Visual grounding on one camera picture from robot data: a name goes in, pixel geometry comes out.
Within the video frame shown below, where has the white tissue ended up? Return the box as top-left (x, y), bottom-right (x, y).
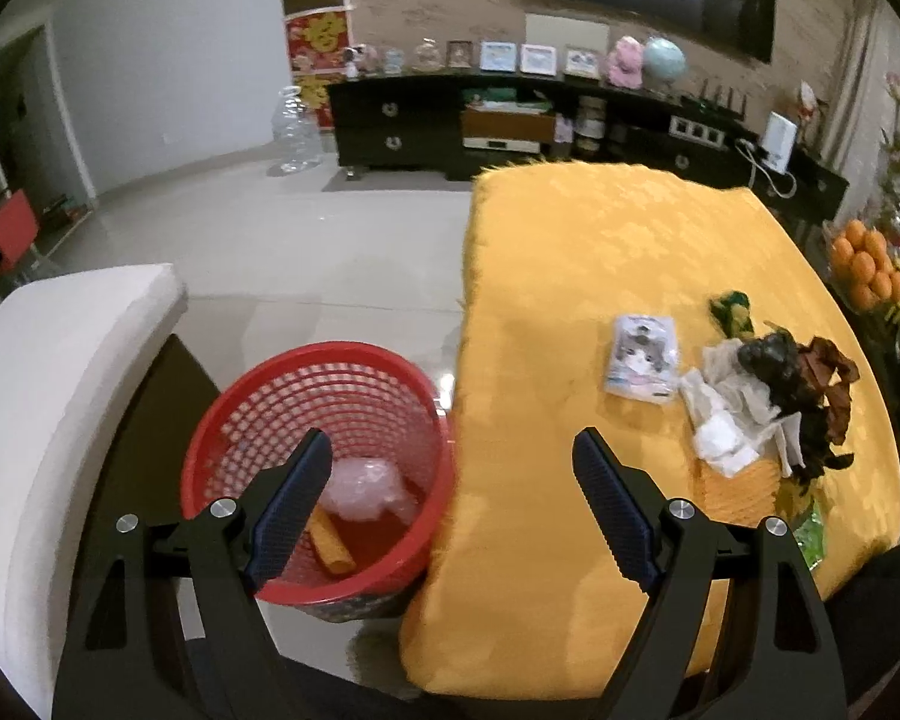
top-left (679, 338), bottom-right (806, 478)

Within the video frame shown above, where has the black plastic bag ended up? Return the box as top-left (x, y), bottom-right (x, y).
top-left (738, 328), bottom-right (854, 491)

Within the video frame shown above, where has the brown dried leaf wrapper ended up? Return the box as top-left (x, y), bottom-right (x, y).
top-left (798, 337), bottom-right (860, 445)

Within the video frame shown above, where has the cat print snack packet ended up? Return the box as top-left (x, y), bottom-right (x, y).
top-left (603, 314), bottom-right (679, 403)

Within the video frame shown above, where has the dark green wrapper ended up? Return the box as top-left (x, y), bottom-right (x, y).
top-left (709, 291), bottom-right (754, 340)

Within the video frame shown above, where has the green snack packet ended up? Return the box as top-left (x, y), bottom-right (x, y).
top-left (790, 499), bottom-right (826, 571)

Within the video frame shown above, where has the orange foam fruit net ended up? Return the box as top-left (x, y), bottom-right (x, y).
top-left (696, 458), bottom-right (781, 527)

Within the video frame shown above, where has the orange foam tube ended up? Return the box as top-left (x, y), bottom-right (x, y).
top-left (307, 505), bottom-right (356, 575)

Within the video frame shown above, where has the white bubble wrap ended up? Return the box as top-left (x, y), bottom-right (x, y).
top-left (320, 458), bottom-right (418, 527)

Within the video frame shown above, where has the white cushioned seat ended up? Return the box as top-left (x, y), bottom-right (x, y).
top-left (0, 263), bottom-right (187, 718)

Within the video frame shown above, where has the yellow table cloth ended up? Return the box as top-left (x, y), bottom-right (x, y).
top-left (398, 161), bottom-right (900, 701)

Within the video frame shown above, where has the red plastic mesh basket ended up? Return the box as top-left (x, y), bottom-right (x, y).
top-left (180, 341), bottom-right (455, 622)

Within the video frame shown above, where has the bowl of oranges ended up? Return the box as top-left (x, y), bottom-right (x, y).
top-left (827, 218), bottom-right (900, 322)

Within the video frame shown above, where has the red chair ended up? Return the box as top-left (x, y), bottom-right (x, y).
top-left (0, 190), bottom-right (40, 275)

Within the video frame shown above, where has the white router box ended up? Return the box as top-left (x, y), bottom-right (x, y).
top-left (761, 112), bottom-right (798, 174)

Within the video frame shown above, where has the clear large water bottle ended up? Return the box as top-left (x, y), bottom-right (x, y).
top-left (271, 86), bottom-right (323, 174)

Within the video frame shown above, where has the pink plush toy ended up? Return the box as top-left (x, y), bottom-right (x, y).
top-left (608, 36), bottom-right (644, 89)

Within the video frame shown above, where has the black tv cabinet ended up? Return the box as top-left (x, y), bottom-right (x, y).
top-left (329, 73), bottom-right (848, 224)

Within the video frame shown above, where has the light blue globe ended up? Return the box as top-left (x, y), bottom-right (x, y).
top-left (642, 36), bottom-right (688, 85)

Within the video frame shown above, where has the red festive poster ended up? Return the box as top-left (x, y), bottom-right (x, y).
top-left (284, 7), bottom-right (351, 130)

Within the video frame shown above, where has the white picture frame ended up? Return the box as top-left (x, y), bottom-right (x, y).
top-left (479, 41), bottom-right (518, 73)
top-left (520, 44), bottom-right (557, 78)

